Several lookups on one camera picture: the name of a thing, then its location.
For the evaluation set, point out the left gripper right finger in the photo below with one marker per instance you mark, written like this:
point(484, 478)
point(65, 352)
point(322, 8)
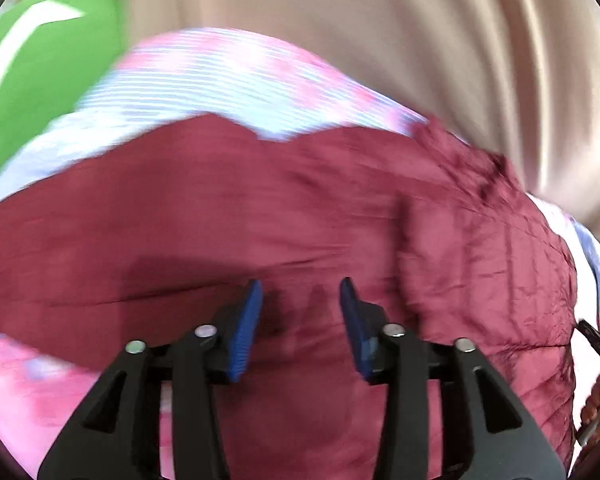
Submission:
point(487, 432)

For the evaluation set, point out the pink floral bed sheet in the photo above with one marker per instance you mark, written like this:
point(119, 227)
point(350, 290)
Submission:
point(220, 80)

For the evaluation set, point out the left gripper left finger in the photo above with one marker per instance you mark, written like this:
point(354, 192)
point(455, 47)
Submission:
point(114, 431)

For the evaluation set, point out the maroon quilted puffer jacket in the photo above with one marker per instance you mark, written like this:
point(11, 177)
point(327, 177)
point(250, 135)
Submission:
point(300, 259)

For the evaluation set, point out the beige curtain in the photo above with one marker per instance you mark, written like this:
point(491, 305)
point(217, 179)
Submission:
point(521, 77)

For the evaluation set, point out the green pillow with white stripe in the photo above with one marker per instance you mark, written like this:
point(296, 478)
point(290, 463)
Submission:
point(51, 52)

